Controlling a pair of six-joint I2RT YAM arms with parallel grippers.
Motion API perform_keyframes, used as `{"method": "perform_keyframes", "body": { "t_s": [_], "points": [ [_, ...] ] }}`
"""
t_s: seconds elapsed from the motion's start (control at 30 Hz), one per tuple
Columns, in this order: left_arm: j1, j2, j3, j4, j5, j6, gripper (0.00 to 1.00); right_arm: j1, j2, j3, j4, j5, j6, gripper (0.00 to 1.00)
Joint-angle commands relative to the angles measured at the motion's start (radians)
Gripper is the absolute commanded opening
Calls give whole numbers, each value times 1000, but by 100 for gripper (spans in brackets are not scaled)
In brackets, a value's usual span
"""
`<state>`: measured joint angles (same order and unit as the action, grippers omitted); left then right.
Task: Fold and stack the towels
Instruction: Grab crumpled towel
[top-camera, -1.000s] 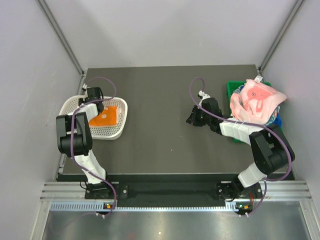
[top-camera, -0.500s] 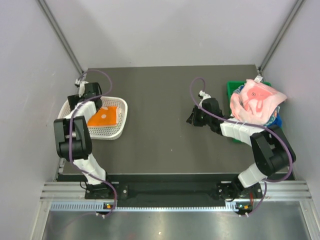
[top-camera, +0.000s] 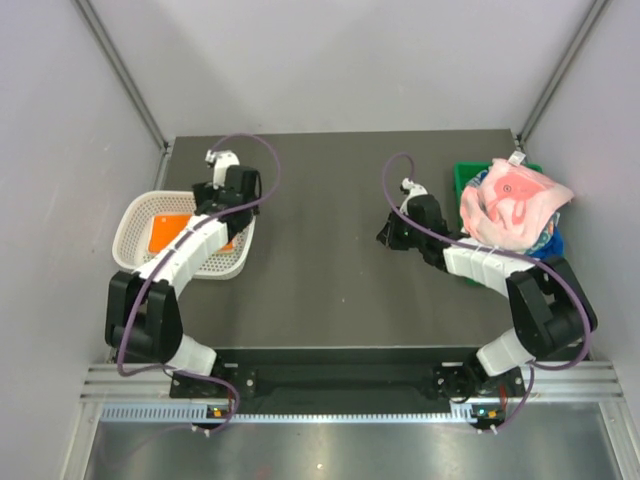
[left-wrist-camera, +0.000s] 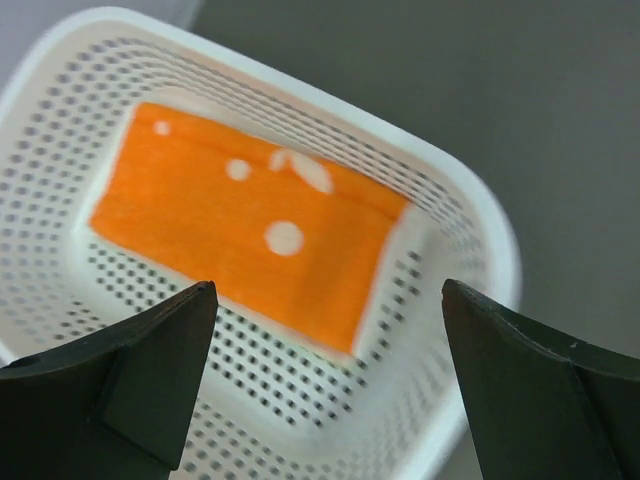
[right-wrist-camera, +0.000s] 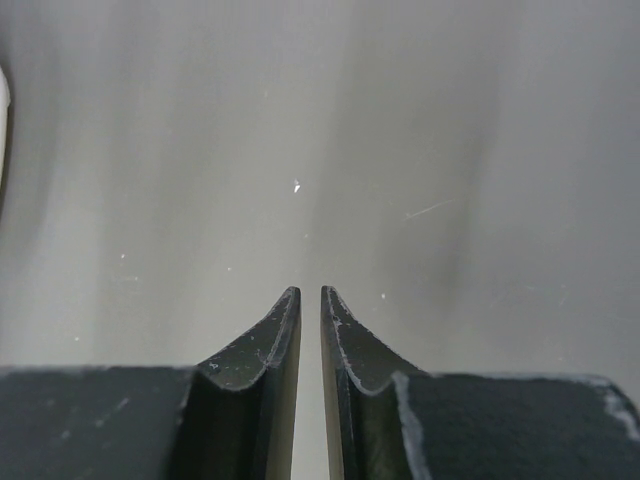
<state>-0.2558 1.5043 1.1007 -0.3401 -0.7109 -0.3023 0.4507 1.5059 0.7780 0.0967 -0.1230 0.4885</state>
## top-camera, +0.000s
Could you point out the green plastic bin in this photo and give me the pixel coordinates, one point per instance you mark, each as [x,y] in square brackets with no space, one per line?
[472,174]

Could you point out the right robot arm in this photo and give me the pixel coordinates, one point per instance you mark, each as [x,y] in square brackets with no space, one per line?
[549,309]

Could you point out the pink patterned towel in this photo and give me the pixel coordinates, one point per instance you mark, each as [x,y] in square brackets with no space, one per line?
[512,206]

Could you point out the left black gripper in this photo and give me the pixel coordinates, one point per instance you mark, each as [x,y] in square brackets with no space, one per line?
[205,192]

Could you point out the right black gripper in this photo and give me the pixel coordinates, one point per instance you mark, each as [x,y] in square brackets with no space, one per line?
[388,236]

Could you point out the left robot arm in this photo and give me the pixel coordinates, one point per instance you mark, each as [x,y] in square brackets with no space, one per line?
[143,319]

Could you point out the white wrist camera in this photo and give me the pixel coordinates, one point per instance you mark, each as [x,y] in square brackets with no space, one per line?
[219,162]
[412,189]

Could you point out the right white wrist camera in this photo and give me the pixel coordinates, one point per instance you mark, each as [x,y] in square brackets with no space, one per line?
[412,189]

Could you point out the grey slotted cable duct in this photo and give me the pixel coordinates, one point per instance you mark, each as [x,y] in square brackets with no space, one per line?
[201,413]

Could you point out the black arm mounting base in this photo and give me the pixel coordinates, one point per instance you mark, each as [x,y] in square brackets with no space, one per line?
[281,401]

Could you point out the white perforated plastic basket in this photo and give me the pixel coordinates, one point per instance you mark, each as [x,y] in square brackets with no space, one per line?
[128,250]

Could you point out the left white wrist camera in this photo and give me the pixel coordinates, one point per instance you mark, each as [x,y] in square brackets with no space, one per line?
[219,162]

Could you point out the orange fox pattern towel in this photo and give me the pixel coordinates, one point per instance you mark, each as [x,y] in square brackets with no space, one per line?
[163,229]

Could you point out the blue patterned towel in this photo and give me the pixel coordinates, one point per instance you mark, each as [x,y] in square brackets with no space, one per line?
[549,243]

